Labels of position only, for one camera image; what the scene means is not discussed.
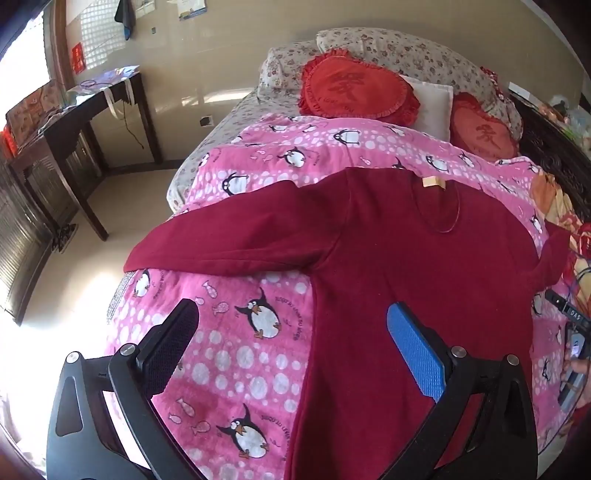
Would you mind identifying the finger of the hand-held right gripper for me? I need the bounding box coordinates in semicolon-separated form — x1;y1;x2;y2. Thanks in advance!
545;288;591;325

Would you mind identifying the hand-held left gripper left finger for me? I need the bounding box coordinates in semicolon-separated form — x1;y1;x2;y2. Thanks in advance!
44;298;208;480

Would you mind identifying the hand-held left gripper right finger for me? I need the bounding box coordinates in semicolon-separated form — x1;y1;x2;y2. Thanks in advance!
369;302;541;480

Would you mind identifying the dark red sweater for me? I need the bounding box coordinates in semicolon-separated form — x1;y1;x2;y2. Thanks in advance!
124;166;573;480

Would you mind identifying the person's right hand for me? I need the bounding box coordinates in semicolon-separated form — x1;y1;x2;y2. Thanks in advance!
564;342;591;377

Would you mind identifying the pink penguin print blanket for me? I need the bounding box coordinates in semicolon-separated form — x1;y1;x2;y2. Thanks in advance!
104;115;591;480

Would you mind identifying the orange patterned blanket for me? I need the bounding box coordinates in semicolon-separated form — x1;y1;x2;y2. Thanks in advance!
529;171;591;278

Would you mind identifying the pair of slippers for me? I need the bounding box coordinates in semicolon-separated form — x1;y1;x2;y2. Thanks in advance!
52;224;79;254

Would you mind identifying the dark wooden headboard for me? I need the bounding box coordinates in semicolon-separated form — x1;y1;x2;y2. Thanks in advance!
508;83;591;213

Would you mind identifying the dark louvered cabinet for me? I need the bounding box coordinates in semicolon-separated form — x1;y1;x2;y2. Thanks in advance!
0;157;63;326

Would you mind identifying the red heart cushion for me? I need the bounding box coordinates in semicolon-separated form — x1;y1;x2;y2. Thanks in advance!
299;48;421;125
450;92;520;162

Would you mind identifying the floral bed sheet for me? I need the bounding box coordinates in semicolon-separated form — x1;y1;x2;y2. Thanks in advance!
166;88;269;217

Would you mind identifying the dark wooden desk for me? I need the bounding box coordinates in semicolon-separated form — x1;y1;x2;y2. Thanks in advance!
4;74;163;241

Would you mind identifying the white pillow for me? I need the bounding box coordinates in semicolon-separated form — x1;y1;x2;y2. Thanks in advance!
399;75;455;141

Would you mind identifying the printed cardboard box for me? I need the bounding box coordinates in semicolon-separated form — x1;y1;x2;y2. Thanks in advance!
4;78;66;153

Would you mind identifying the small floral pillow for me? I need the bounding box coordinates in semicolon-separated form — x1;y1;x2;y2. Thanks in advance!
257;39;324;99

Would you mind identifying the large floral pillow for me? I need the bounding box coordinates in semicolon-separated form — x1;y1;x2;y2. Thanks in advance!
316;28;523;139

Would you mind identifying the dark hanging cloth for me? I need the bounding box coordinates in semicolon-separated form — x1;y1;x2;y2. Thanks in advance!
115;0;137;41

